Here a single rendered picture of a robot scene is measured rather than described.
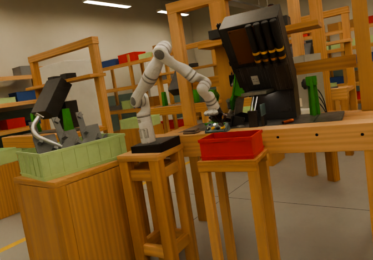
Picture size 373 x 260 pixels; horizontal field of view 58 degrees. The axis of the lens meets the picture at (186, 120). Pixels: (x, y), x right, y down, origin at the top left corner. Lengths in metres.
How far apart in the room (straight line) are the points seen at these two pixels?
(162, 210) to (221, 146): 0.58
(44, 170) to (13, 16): 7.62
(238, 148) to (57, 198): 1.09
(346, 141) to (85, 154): 1.58
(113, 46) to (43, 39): 2.41
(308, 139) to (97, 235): 1.45
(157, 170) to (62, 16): 8.58
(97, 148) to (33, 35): 7.53
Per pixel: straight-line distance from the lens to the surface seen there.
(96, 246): 2.38
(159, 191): 2.10
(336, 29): 9.34
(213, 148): 1.87
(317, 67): 2.68
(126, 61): 8.70
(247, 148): 1.80
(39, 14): 9.96
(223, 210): 2.18
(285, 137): 2.05
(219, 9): 2.80
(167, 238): 2.21
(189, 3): 2.92
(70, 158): 2.26
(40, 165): 2.20
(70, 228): 2.23
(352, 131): 2.01
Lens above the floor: 1.23
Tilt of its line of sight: 6 degrees down
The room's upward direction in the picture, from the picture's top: 9 degrees counter-clockwise
